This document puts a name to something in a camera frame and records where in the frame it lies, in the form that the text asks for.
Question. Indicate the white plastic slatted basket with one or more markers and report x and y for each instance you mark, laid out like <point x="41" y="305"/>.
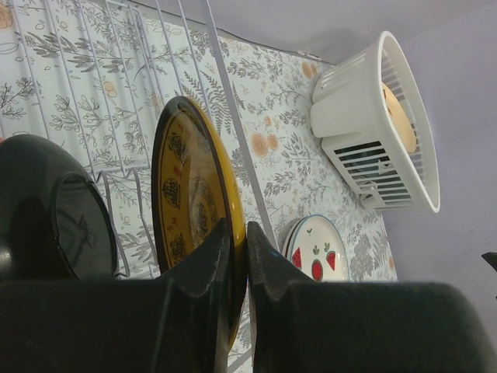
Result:
<point x="348" y="108"/>

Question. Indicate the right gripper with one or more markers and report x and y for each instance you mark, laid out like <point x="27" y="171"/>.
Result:
<point x="491" y="259"/>

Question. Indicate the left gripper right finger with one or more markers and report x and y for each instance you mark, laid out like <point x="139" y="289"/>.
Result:
<point x="300" y="325"/>

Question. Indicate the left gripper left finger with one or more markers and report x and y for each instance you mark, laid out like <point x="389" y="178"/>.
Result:
<point x="176" y="323"/>

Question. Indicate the white wire dish rack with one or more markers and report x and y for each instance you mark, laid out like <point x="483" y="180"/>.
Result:
<point x="94" y="76"/>

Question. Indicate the black glossy plate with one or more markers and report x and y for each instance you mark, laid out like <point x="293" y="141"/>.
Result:
<point x="54" y="223"/>

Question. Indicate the floral table mat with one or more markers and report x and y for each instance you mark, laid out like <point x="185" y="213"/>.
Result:
<point x="295" y="177"/>

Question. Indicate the dark teal dish in basket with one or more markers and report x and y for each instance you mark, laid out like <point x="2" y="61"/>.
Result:
<point x="368" y="160"/>

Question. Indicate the beige floral round plate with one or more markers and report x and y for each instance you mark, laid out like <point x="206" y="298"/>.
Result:
<point x="400" y="120"/>

